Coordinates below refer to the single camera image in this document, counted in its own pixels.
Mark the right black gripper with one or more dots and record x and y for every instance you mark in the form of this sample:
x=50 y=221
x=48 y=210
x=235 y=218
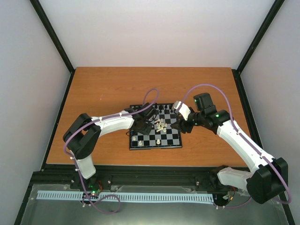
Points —
x=183 y=127

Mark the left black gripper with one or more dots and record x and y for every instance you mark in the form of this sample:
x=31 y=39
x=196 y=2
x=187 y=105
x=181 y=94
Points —
x=147 y=131

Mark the black magnetic chess board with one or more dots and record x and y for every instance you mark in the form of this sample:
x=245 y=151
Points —
x=162 y=120

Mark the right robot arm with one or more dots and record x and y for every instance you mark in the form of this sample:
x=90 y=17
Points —
x=267 y=176

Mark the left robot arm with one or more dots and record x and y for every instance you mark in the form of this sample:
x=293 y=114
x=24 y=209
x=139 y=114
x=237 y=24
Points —
x=82 y=136

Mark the electronics board green led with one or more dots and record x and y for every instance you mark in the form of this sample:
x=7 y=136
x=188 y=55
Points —
x=96 y=189

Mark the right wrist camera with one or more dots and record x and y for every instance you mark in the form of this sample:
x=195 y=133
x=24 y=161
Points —
x=180 y=108

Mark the black aluminium rail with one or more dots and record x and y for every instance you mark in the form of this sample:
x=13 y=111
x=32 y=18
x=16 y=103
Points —
x=108 y=176

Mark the light blue cable duct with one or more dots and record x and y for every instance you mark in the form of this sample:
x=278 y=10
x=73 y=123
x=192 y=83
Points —
x=127 y=197

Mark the right black frame post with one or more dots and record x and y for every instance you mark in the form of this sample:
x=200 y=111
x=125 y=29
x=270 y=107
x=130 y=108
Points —
x=270 y=16

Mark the black frame post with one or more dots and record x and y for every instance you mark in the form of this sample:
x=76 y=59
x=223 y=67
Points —
x=270 y=16
x=52 y=34

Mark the left black frame post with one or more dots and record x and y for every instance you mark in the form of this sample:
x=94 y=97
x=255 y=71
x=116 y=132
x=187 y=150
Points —
x=52 y=34

